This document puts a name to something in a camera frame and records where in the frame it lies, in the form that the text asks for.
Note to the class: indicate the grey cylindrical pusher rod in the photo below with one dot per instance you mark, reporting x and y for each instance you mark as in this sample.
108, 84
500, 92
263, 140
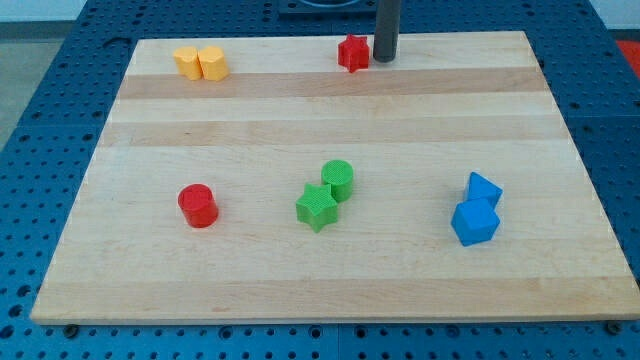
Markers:
387, 27

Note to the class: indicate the red star block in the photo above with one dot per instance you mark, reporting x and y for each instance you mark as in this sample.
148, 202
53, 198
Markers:
354, 53

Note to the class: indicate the green star block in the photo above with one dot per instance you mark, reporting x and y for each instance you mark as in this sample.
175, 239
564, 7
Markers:
316, 207

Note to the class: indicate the green cylinder block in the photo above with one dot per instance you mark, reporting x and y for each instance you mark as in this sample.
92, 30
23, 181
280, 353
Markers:
339, 174

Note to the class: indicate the yellow hexagon block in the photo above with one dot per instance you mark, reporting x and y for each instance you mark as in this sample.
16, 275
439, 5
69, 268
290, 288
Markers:
213, 63

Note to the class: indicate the blue triangle block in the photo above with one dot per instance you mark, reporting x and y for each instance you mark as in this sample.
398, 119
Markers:
479, 187

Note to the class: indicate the yellow heart block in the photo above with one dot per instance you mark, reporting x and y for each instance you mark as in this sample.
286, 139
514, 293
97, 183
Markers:
187, 62

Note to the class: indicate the wooden board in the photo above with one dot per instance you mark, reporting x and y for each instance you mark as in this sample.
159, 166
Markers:
413, 130

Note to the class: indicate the blue cube block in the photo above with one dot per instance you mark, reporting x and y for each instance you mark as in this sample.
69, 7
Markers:
474, 221

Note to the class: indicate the red cylinder block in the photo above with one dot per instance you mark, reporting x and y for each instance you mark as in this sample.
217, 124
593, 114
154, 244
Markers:
198, 205

